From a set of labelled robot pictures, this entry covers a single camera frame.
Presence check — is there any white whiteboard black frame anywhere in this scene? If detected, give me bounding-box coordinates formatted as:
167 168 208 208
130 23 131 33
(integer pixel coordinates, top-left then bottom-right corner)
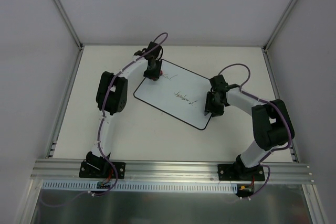
133 60 211 130

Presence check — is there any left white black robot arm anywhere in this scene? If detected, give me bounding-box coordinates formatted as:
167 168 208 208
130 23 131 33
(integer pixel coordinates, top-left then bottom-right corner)
86 46 163 177

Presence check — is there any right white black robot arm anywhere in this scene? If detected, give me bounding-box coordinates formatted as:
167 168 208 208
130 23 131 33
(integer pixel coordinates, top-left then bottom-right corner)
204 87 295 180

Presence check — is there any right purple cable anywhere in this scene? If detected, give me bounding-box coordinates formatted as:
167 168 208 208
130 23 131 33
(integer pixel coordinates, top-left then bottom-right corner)
217 63 292 201

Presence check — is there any purple cable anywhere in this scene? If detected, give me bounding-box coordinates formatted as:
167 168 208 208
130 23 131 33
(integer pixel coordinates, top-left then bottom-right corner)
39 32 169 208
217 63 292 201

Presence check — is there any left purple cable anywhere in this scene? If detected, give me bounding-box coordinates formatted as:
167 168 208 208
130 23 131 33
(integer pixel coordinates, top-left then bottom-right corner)
39 32 169 208

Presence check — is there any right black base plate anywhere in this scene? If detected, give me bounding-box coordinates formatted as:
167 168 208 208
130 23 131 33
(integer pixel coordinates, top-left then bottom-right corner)
217 164 265 182

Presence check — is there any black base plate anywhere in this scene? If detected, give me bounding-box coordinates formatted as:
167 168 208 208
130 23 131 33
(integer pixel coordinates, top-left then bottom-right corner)
217 164 265 182
79 160 125 179

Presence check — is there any left aluminium frame post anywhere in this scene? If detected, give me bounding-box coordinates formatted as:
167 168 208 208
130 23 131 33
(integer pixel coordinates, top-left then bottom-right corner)
52 0 82 49

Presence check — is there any aluminium frame post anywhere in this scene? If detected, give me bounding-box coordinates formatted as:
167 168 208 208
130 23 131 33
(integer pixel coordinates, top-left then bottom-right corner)
263 0 298 52
52 0 82 49

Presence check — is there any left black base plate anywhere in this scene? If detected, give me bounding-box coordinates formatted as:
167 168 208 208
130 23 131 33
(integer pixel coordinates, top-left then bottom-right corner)
79 160 125 179

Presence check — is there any white slotted cable duct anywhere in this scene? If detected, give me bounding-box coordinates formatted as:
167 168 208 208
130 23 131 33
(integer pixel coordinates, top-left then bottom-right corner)
41 180 238 194

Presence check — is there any right aluminium frame post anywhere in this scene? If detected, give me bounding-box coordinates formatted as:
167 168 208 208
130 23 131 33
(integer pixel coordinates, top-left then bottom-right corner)
263 0 298 52

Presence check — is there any aluminium mounting rail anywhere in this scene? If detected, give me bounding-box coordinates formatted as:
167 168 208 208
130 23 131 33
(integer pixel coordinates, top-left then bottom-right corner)
30 158 315 184

